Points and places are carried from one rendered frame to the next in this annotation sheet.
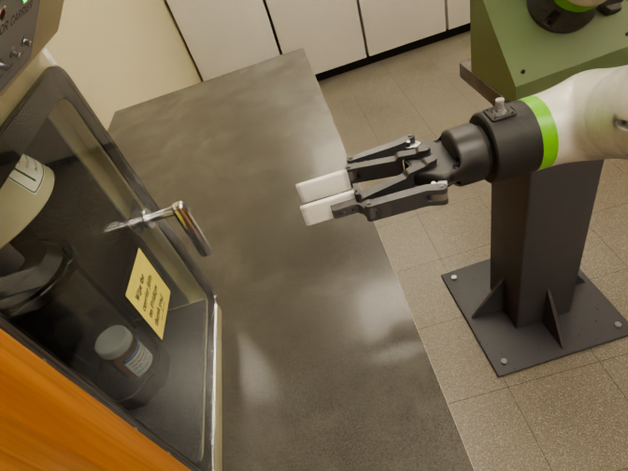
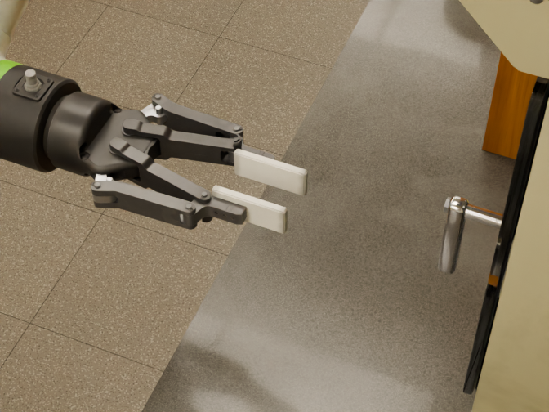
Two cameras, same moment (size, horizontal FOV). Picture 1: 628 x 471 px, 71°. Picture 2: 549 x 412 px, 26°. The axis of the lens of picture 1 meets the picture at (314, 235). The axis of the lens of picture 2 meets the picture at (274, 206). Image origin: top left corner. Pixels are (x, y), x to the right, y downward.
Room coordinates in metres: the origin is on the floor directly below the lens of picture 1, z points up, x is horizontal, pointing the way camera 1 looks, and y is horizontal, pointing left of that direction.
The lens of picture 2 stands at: (1.11, 0.19, 1.95)
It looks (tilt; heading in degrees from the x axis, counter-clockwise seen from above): 50 degrees down; 198
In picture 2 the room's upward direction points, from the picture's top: straight up
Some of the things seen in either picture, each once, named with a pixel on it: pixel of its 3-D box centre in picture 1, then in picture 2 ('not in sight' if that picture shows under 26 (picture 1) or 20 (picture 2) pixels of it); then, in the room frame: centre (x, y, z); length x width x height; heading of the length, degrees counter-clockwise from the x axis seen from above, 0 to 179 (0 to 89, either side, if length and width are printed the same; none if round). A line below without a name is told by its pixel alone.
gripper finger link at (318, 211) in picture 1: (329, 207); (270, 172); (0.43, -0.03, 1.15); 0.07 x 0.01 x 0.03; 85
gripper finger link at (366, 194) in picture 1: (397, 187); (182, 145); (0.42, -0.12, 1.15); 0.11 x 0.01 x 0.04; 98
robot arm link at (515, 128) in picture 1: (500, 141); (37, 117); (0.43, -0.26, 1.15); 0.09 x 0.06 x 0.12; 175
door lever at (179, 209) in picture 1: (179, 232); (471, 239); (0.46, 0.16, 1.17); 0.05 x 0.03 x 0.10; 85
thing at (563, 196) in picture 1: (537, 215); not in sight; (0.88, -0.67, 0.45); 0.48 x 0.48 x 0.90; 87
